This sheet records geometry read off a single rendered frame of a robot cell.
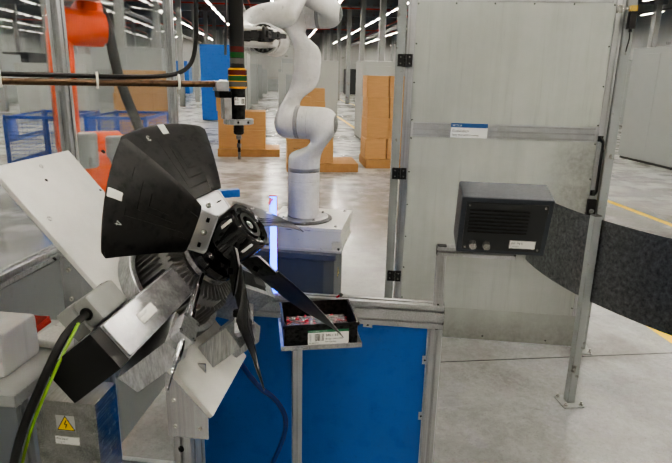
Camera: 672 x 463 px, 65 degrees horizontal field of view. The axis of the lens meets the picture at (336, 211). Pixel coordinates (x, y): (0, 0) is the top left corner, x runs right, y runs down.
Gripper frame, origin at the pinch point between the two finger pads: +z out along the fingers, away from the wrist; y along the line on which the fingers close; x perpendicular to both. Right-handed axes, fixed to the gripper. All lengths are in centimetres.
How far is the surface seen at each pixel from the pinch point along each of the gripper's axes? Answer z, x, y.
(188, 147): 7.9, -27.6, 13.1
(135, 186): 42, -31, 10
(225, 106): 13.2, -17.1, 1.7
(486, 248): -21, -58, -66
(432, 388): -26, -109, -54
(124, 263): 27, -52, 21
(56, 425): 37, -88, 35
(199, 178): 13.3, -34.2, 8.5
